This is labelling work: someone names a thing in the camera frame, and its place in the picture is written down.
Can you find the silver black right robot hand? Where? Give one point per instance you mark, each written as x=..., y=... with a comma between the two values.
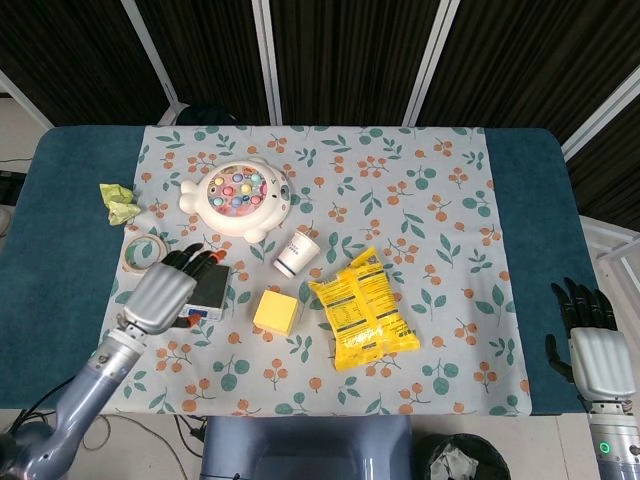
x=597, y=360

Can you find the yellow sponge block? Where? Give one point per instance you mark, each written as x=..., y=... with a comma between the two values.
x=275, y=311

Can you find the crumpled green paper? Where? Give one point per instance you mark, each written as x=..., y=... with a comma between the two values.
x=120, y=207

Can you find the blue grey left robot arm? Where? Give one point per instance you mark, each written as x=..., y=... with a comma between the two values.
x=85, y=400

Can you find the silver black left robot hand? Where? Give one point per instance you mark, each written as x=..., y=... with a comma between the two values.
x=157, y=297

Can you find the floral fruit print tablecloth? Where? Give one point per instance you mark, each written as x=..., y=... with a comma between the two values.
x=400, y=225

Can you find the white paper cup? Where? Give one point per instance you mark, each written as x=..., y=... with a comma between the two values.
x=296, y=252

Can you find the blue robot torso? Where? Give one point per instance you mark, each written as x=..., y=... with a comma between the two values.
x=305, y=445

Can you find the white fish-shaped toy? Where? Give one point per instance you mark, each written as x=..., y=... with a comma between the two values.
x=235, y=225

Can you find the small digital scale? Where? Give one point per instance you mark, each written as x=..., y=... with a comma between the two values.
x=214, y=290

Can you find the dark folding partition screen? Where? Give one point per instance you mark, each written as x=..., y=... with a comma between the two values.
x=350, y=55

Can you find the black trash bin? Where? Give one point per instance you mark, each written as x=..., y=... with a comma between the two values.
x=470, y=457

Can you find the black rounded object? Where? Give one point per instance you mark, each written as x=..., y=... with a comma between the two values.
x=207, y=115

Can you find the yellow snack bag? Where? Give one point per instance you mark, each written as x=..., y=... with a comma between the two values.
x=365, y=315

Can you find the blue grey right robot arm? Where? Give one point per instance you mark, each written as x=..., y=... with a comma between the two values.
x=612, y=440

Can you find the white tape roll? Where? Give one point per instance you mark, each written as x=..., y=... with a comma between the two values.
x=129, y=265

